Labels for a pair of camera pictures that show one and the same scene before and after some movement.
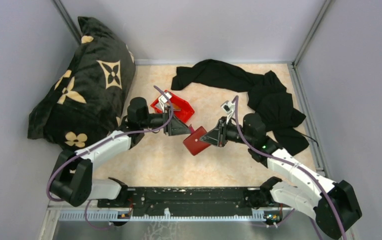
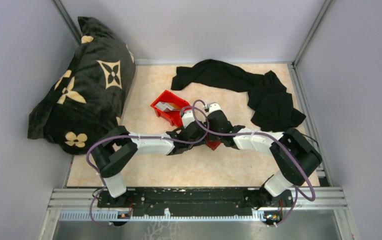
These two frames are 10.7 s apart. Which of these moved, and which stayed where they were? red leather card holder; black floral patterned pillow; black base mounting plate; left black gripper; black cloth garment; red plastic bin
Moved: red leather card holder; left black gripper
Stayed: black floral patterned pillow; black base mounting plate; red plastic bin; black cloth garment
